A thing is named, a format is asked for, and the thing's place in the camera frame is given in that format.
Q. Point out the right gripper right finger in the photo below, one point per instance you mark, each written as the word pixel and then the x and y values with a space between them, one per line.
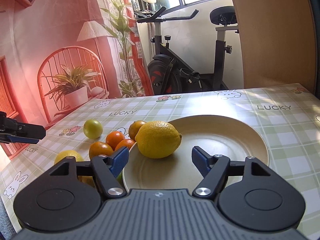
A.
pixel 213 168

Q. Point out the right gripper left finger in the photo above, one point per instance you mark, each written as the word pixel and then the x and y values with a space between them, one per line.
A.
pixel 106 169

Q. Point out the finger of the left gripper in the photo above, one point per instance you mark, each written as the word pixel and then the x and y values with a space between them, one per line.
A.
pixel 18 132

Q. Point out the dark orange tangerine front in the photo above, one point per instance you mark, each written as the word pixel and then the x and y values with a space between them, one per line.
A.
pixel 100 148

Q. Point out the bright orange tangerine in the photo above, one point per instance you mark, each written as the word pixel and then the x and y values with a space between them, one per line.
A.
pixel 114 138

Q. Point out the small green lime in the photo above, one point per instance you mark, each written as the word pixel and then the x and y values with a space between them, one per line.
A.
pixel 93 129

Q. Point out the greenish orange tangerine back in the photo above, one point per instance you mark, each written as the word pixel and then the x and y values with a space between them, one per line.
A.
pixel 134 128

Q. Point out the large yellow lemon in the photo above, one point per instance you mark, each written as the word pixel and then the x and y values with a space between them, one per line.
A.
pixel 158 139

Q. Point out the cream round plate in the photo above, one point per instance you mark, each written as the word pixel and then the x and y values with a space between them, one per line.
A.
pixel 214 134

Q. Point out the checkered green tablecloth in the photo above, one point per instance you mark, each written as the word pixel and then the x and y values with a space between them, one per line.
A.
pixel 286 117

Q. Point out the printed room backdrop cloth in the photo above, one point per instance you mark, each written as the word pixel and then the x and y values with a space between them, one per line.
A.
pixel 38 36

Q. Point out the black exercise bike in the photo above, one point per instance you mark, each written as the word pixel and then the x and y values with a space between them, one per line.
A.
pixel 168 73

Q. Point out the wooden board panel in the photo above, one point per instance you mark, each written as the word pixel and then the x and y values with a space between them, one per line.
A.
pixel 277 41

